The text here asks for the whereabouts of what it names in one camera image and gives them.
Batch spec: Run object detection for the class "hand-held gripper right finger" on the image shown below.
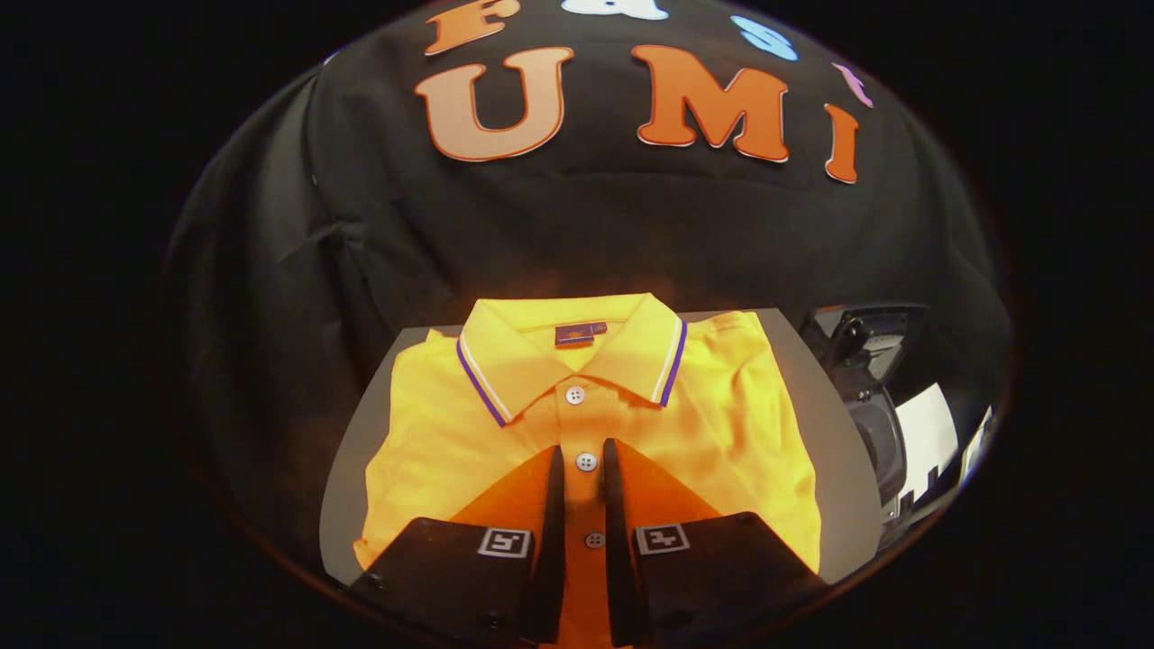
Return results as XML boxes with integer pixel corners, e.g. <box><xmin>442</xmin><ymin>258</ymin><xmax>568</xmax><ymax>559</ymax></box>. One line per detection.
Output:
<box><xmin>602</xmin><ymin>439</ymin><xmax>826</xmax><ymax>648</ymax></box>

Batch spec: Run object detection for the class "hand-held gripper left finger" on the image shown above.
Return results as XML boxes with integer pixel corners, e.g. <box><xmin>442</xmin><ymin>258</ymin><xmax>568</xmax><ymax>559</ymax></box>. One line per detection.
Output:
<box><xmin>347</xmin><ymin>444</ymin><xmax>566</xmax><ymax>648</ymax></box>

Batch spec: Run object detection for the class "yellow polo shirt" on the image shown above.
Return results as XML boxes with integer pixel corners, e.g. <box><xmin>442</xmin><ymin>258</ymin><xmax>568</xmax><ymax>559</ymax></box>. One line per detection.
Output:
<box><xmin>353</xmin><ymin>293</ymin><xmax>823</xmax><ymax>649</ymax></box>

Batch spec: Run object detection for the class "dark washing machine lid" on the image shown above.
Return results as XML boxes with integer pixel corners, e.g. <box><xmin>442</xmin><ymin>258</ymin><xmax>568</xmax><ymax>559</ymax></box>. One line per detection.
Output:
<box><xmin>798</xmin><ymin>304</ymin><xmax>930</xmax><ymax>408</ymax></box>

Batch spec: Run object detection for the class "grey side table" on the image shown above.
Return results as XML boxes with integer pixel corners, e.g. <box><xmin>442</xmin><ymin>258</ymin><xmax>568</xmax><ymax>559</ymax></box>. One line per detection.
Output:
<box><xmin>320</xmin><ymin>309</ymin><xmax>883</xmax><ymax>587</ymax></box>

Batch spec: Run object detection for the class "white board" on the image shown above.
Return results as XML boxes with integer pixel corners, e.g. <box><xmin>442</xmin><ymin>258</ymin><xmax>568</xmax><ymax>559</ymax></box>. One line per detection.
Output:
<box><xmin>897</xmin><ymin>383</ymin><xmax>959</xmax><ymax>506</ymax></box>

